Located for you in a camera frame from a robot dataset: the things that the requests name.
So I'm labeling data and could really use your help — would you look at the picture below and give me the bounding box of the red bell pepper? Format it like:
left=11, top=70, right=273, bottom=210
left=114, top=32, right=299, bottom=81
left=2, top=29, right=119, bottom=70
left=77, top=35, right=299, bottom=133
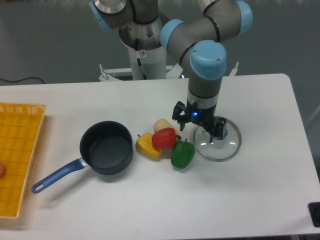
left=151, top=127, right=181, bottom=149

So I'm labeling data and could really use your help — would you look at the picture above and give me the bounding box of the green bell pepper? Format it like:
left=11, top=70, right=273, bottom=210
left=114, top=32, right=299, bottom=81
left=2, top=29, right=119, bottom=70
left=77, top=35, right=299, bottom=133
left=171, top=139, right=196, bottom=169

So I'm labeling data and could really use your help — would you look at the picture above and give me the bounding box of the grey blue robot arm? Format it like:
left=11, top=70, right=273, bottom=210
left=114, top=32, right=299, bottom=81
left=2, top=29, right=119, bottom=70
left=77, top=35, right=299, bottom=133
left=89, top=0, right=253, bottom=140

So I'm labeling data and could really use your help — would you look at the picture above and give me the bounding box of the yellow woven basket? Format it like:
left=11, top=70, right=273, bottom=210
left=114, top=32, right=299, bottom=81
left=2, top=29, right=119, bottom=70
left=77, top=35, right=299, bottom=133
left=0, top=102, right=46, bottom=219

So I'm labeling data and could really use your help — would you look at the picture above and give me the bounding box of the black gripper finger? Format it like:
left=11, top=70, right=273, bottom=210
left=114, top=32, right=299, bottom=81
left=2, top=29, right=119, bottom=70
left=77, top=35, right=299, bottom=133
left=171, top=101, right=191, bottom=131
left=202, top=117, right=227, bottom=143

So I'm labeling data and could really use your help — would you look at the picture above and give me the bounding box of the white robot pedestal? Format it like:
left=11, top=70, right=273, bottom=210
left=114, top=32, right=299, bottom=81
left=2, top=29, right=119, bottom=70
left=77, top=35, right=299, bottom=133
left=118, top=12, right=174, bottom=81

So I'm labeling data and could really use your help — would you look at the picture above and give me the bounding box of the glass lid blue knob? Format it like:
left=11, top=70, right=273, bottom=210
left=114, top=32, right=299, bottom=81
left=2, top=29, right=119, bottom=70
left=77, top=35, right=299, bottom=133
left=192, top=118, right=242, bottom=162

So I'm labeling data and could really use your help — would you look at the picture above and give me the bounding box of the yellow bell pepper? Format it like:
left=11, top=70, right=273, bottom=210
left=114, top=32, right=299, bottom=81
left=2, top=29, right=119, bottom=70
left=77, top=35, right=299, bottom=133
left=135, top=132, right=163, bottom=160

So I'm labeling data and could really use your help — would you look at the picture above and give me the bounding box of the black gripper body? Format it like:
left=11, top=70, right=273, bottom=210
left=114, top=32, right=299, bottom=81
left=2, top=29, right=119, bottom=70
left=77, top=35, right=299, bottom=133
left=186, top=100, right=217, bottom=129

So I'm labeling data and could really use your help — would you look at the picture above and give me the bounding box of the dark saucepan blue handle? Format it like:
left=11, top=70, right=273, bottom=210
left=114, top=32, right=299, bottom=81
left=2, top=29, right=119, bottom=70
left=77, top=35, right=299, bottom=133
left=31, top=121, right=133, bottom=194

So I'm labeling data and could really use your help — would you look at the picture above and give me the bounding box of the white base frame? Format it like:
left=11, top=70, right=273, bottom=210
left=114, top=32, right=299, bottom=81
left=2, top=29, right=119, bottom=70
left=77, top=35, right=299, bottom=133
left=98, top=62, right=239, bottom=82

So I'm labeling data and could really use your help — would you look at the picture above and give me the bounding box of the black device at table edge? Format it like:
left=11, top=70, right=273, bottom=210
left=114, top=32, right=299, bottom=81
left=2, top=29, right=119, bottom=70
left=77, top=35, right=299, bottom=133
left=308, top=202, right=320, bottom=228

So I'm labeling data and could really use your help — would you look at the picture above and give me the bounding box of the black cable on floor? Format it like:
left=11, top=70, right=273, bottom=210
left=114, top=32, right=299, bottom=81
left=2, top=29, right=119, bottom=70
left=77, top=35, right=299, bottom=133
left=0, top=77, right=46, bottom=85

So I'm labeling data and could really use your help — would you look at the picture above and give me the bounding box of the beige bread roll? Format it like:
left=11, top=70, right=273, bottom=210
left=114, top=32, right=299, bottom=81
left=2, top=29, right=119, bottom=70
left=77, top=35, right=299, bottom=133
left=153, top=118, right=180, bottom=135

